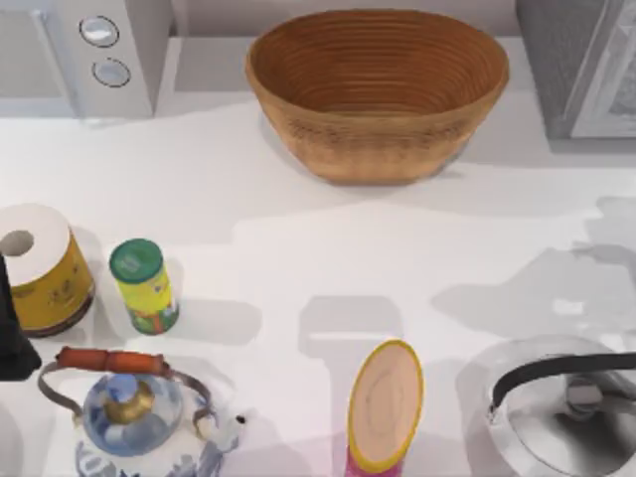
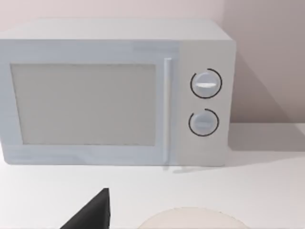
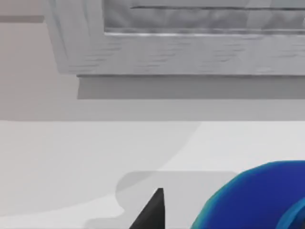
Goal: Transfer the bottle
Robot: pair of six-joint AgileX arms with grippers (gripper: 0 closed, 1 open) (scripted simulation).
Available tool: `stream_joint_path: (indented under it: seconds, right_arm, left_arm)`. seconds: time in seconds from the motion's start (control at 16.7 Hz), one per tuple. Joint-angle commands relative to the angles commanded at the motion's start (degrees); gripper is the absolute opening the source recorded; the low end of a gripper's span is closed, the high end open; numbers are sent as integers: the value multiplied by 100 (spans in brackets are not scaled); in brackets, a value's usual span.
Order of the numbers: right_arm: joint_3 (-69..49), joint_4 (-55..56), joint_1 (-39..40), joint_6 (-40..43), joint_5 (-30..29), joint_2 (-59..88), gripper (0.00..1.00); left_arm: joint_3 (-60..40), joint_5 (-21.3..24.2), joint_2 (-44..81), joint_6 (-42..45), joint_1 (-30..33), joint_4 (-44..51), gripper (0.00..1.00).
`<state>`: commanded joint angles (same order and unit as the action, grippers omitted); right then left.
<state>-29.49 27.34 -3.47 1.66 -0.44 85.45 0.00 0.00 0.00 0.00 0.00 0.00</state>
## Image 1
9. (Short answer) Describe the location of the brown woven basket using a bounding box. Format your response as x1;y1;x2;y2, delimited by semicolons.
244;9;511;187

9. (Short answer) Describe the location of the pale microwave oven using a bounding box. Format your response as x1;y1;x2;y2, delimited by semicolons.
0;0;176;120

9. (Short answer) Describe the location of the blue and white teapot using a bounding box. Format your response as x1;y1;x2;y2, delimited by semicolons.
37;346;248;477

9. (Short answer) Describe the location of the round grey microwave knob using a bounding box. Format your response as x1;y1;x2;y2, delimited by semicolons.
91;57;132;88
79;15;121;49

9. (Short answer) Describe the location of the green and yellow can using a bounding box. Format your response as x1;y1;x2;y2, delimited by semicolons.
108;238;181;337

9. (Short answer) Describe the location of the silver kettle with black handle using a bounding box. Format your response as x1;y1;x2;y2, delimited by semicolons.
483;334;636;477

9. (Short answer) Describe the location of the yellow wrapped toilet paper roll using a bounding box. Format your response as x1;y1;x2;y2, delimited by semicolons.
0;202;96;339

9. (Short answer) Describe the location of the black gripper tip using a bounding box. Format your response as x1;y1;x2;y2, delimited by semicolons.
0;253;43;384

